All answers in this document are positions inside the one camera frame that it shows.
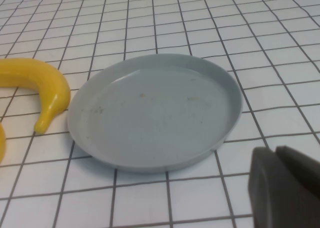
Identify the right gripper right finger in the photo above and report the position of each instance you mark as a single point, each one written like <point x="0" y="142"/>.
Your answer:
<point x="305" y="173"/>

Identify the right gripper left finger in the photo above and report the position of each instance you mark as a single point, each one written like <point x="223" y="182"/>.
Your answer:
<point x="272" y="200"/>

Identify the yellow plastic banana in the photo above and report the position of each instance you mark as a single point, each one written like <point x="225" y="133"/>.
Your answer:
<point x="2" y="143"/>
<point x="50" y="88"/>

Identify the grey round plate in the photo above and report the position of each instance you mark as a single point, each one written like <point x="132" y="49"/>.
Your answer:
<point x="155" y="118"/>

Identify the white grid tablecloth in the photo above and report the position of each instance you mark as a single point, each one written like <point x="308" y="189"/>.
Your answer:
<point x="150" y="20"/>

